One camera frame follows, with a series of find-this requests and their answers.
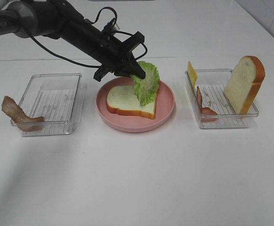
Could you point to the bread slice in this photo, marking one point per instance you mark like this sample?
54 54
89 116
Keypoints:
123 101
244 83

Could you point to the pink ham slice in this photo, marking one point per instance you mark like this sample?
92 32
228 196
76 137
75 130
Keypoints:
205 110

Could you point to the yellow cheese slice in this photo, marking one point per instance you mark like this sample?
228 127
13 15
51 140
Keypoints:
192 74

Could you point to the right clear plastic tray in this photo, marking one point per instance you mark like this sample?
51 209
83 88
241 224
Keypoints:
212 83

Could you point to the green lettuce leaf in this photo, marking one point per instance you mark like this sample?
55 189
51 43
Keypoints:
146 89

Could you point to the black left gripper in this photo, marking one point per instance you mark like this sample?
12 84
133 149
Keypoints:
119 59

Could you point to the pink round plate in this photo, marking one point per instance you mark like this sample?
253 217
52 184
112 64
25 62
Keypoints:
165 105

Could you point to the brown bacon strip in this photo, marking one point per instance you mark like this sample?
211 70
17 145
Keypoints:
15 112

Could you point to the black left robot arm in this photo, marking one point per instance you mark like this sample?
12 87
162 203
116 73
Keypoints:
57 19

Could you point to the left clear plastic tray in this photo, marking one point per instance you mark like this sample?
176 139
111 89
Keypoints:
56 97

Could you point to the clear plastic tray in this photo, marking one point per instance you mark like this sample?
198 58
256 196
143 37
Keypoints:
212 83
56 97

